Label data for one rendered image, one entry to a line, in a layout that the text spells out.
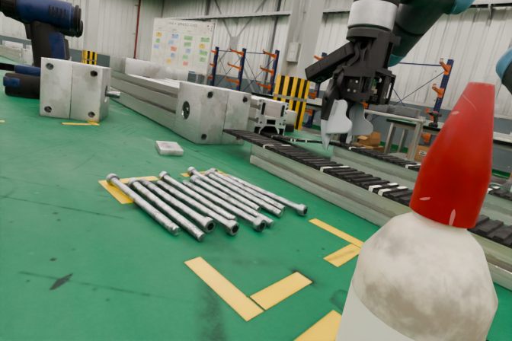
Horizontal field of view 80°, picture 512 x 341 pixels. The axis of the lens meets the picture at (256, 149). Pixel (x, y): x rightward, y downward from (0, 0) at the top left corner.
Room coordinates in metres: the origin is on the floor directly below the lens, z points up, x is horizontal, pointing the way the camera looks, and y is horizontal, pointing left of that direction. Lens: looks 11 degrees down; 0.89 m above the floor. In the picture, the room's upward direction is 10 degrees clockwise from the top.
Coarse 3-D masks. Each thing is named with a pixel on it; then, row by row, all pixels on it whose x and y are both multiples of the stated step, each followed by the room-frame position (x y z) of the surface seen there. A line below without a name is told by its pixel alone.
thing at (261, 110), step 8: (168, 80) 1.06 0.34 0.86; (176, 80) 1.07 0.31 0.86; (256, 96) 0.84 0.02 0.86; (256, 104) 0.69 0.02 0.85; (264, 104) 0.70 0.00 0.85; (272, 104) 0.75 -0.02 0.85; (280, 104) 0.73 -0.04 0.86; (288, 104) 0.74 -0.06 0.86; (256, 112) 0.68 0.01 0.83; (264, 112) 0.70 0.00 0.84; (272, 112) 0.75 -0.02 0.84; (280, 112) 0.73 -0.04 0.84; (248, 120) 0.70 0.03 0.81; (256, 120) 0.70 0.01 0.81; (264, 120) 0.70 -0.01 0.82; (272, 120) 0.73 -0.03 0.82; (280, 120) 0.74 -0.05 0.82; (248, 128) 0.70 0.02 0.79; (256, 128) 0.70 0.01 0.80; (264, 128) 0.77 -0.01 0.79; (272, 128) 0.74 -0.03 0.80; (280, 128) 0.74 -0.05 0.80
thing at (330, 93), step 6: (330, 84) 0.55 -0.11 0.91; (330, 90) 0.54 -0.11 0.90; (336, 90) 0.54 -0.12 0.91; (324, 96) 0.54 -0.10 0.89; (330, 96) 0.54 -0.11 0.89; (336, 96) 0.55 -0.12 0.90; (324, 102) 0.54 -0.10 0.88; (330, 102) 0.54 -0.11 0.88; (324, 108) 0.54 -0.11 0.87; (330, 108) 0.54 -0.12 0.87; (324, 114) 0.55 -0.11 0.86
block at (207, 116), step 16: (192, 96) 0.52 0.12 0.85; (208, 96) 0.51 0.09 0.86; (224, 96) 0.52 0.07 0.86; (240, 96) 0.54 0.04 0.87; (176, 112) 0.56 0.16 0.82; (192, 112) 0.51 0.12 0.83; (208, 112) 0.50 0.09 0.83; (224, 112) 0.52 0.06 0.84; (240, 112) 0.54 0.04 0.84; (176, 128) 0.55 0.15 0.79; (192, 128) 0.50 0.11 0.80; (208, 128) 0.50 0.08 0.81; (224, 128) 0.52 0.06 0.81; (240, 128) 0.55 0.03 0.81; (224, 144) 0.53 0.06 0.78; (240, 144) 0.55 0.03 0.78
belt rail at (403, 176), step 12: (336, 156) 0.54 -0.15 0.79; (348, 156) 0.52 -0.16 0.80; (360, 156) 0.51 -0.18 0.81; (360, 168) 0.50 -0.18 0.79; (372, 168) 0.49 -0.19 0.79; (384, 168) 0.47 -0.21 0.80; (396, 168) 0.46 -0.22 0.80; (396, 180) 0.45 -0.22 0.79; (408, 180) 0.45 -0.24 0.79; (492, 204) 0.36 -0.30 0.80; (504, 204) 0.36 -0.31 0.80; (492, 216) 0.36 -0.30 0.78; (504, 216) 0.35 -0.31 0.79
